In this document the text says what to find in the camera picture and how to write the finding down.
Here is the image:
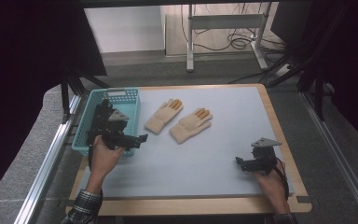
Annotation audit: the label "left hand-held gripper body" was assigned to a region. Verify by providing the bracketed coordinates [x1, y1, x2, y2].
[101, 109, 130, 150]

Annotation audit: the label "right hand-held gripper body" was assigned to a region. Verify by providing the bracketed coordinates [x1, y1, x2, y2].
[250, 137, 283, 174]

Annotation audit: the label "black glove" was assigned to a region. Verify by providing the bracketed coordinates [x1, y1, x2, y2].
[92, 98, 116, 124]

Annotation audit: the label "teal plastic mesh basket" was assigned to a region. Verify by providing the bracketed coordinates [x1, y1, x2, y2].
[71, 87, 142, 158]

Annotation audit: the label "beige knit glove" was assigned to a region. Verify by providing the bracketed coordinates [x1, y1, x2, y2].
[145, 98, 185, 135]
[169, 107, 213, 145]

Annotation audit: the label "person's right hand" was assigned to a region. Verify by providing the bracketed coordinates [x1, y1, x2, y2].
[253, 164, 291, 215]

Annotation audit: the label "person's left hand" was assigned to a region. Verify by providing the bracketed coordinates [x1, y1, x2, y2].
[88, 135, 125, 188]

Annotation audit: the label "grey foam mat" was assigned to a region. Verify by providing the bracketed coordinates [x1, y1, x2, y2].
[75, 86, 296, 201]

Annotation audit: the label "black stand legs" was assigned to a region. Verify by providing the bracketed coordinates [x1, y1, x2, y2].
[60, 64, 111, 124]
[267, 0, 327, 122]

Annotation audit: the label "white power strip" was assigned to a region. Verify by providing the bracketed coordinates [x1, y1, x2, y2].
[274, 63, 293, 78]

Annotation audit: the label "white panel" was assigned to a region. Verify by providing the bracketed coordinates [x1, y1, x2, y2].
[83, 7, 166, 54]

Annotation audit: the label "dark curtain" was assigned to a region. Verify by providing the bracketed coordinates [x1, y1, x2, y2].
[0, 0, 107, 206]
[307, 0, 358, 153]

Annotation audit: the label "right hand-held gripper cable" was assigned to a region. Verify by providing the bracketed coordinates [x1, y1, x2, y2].
[273, 157, 291, 201]

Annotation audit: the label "aluminium rail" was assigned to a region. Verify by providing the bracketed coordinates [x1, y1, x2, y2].
[301, 91, 358, 223]
[13, 94, 83, 224]

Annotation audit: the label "black floor cables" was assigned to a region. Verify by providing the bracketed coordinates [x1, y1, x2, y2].
[180, 3, 288, 53]

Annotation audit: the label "white metal desk frame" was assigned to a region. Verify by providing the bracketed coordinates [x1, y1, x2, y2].
[186, 3, 269, 73]

